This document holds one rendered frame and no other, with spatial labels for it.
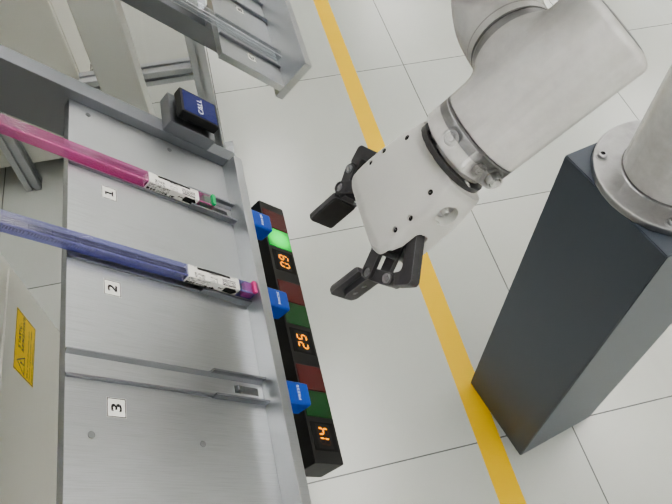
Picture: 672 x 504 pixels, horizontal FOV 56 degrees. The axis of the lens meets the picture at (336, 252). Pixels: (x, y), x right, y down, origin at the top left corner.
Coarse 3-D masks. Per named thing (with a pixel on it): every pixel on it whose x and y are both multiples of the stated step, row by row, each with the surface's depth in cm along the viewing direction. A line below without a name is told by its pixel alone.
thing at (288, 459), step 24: (240, 168) 75; (240, 192) 72; (240, 216) 71; (240, 240) 69; (240, 264) 68; (264, 288) 65; (264, 312) 63; (264, 336) 62; (264, 360) 61; (264, 384) 60; (288, 408) 57; (288, 432) 56; (288, 456) 55; (288, 480) 54
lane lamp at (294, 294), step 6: (282, 282) 73; (288, 282) 74; (282, 288) 72; (288, 288) 73; (294, 288) 74; (300, 288) 75; (288, 294) 73; (294, 294) 73; (300, 294) 74; (288, 300) 72; (294, 300) 73; (300, 300) 74
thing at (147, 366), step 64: (64, 128) 62; (128, 128) 68; (64, 192) 57; (128, 192) 62; (64, 256) 53; (192, 256) 63; (64, 320) 49; (128, 320) 53; (192, 320) 58; (64, 384) 46; (128, 384) 49; (192, 384) 54; (256, 384) 59; (64, 448) 43; (128, 448) 46; (192, 448) 50; (256, 448) 55
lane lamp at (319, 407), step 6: (312, 396) 66; (318, 396) 66; (324, 396) 67; (312, 402) 65; (318, 402) 66; (324, 402) 66; (306, 408) 64; (312, 408) 64; (318, 408) 65; (324, 408) 66; (312, 414) 64; (318, 414) 65; (324, 414) 65; (330, 414) 66
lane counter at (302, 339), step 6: (294, 330) 70; (300, 330) 70; (294, 336) 69; (300, 336) 70; (306, 336) 71; (294, 342) 69; (300, 342) 69; (306, 342) 70; (312, 342) 71; (294, 348) 68; (300, 348) 69; (306, 348) 69; (312, 348) 70; (312, 354) 70
